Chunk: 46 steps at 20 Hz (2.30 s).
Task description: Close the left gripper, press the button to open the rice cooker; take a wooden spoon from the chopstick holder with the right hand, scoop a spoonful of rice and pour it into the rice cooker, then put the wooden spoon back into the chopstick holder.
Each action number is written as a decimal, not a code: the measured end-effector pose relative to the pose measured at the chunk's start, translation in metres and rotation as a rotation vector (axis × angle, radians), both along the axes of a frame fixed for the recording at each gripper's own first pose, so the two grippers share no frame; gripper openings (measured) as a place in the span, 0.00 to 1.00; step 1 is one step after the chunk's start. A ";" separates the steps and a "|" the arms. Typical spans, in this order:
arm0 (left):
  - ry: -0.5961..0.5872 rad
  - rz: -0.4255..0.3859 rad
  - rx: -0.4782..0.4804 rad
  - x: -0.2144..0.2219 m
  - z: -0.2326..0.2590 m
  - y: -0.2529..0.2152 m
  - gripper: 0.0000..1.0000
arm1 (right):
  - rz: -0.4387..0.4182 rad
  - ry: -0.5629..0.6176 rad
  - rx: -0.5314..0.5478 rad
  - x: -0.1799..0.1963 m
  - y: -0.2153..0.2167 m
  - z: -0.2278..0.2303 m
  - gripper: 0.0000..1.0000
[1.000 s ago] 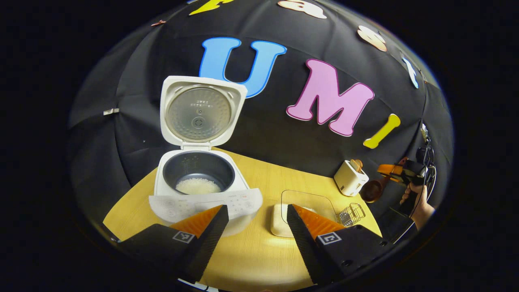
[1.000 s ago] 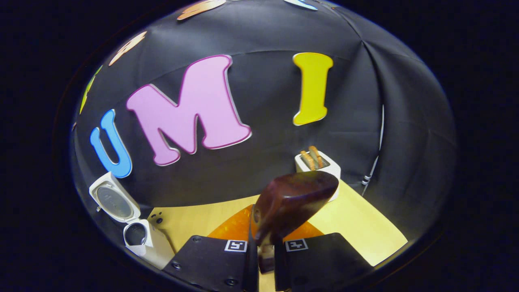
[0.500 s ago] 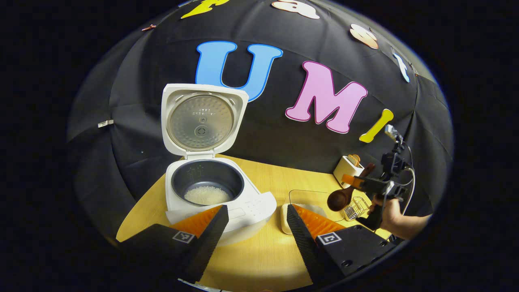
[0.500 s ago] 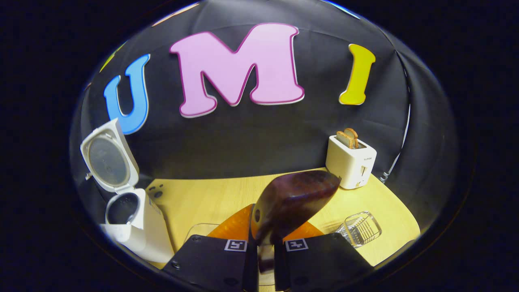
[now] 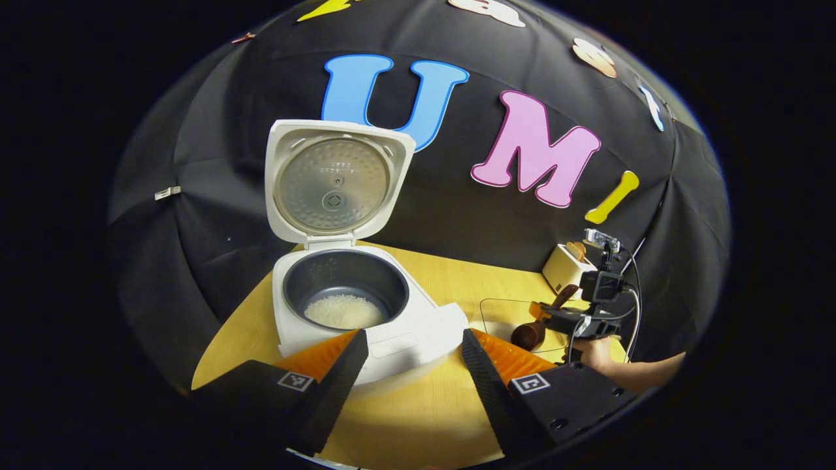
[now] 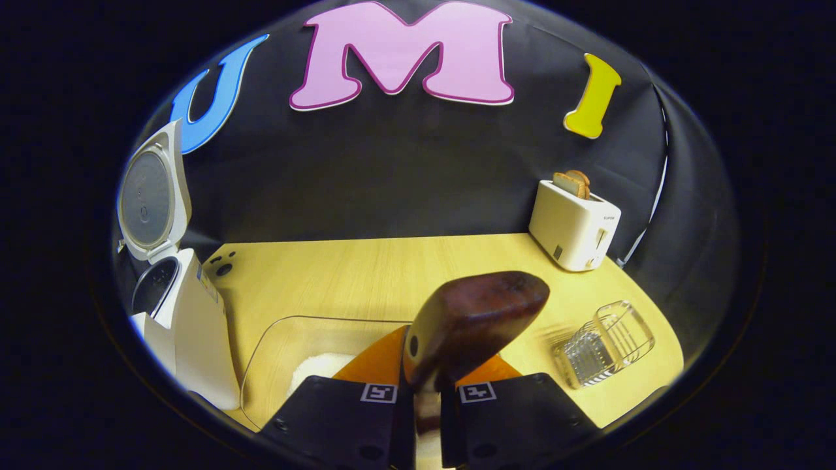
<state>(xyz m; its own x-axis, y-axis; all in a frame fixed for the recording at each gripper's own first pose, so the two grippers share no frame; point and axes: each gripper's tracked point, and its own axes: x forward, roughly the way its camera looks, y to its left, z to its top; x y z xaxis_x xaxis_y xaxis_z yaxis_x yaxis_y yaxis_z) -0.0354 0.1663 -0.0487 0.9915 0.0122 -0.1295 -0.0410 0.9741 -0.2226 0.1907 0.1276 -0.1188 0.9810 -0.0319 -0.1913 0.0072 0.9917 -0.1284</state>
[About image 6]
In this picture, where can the white rice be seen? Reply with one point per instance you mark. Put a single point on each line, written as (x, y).
(320, 372)

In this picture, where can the clear plastic container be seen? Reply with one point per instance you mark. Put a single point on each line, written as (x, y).
(281, 339)

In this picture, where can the brown wooden spoon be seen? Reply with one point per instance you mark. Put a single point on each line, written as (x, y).
(483, 313)

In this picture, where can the white rice cooker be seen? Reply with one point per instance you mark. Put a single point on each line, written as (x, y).
(196, 326)

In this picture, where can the white toaster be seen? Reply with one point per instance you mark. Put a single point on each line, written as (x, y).
(568, 228)

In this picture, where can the toast slice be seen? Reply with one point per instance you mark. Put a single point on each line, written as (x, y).
(583, 183)
(565, 185)

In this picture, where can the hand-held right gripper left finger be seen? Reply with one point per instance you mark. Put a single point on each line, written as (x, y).
(333, 424)

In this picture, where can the black backdrop cloth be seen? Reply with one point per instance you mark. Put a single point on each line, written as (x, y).
(392, 176)

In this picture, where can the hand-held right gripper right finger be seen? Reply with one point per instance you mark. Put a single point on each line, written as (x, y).
(516, 424)

